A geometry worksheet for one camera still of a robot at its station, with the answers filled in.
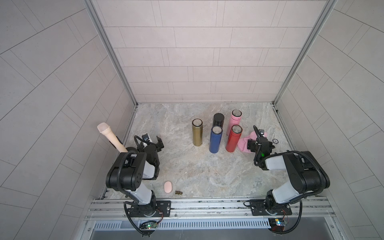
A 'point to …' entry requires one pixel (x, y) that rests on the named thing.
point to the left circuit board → (150, 225)
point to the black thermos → (218, 120)
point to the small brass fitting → (178, 192)
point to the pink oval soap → (168, 187)
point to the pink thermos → (234, 119)
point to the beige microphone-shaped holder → (104, 128)
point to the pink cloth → (242, 142)
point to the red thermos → (234, 136)
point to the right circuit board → (277, 224)
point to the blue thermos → (215, 135)
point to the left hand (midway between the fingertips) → (152, 136)
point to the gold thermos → (197, 127)
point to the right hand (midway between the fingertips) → (257, 138)
